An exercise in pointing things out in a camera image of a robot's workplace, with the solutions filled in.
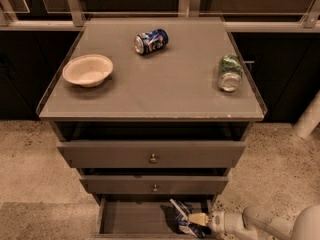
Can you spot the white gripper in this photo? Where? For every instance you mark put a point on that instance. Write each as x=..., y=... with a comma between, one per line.
x=217, y=221

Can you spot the blue chip bag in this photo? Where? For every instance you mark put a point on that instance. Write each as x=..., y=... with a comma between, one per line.
x=182, y=211

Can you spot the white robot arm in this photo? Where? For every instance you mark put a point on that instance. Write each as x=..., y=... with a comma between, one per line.
x=255, y=223

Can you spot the bottom grey drawer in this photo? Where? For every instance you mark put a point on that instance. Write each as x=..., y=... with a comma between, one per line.
x=146, y=218

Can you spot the grey drawer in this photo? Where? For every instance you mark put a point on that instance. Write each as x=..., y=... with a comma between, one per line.
x=147, y=184
x=151, y=154
x=146, y=218

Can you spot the middle grey drawer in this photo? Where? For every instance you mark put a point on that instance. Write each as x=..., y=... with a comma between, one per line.
x=147, y=184

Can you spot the grey drawer cabinet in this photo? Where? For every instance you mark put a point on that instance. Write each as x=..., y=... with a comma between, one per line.
x=168, y=95

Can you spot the top grey drawer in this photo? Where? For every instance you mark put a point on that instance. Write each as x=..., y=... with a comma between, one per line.
x=151, y=154

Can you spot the green soda can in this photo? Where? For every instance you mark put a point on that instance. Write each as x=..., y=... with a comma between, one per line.
x=230, y=73

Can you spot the blue soda can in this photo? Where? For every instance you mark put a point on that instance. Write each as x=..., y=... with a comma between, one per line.
x=148, y=42

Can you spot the white paper bowl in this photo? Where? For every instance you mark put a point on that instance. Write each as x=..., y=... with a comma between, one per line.
x=87, y=70

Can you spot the metal railing frame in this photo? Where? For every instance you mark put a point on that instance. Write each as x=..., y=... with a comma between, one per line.
x=237, y=15

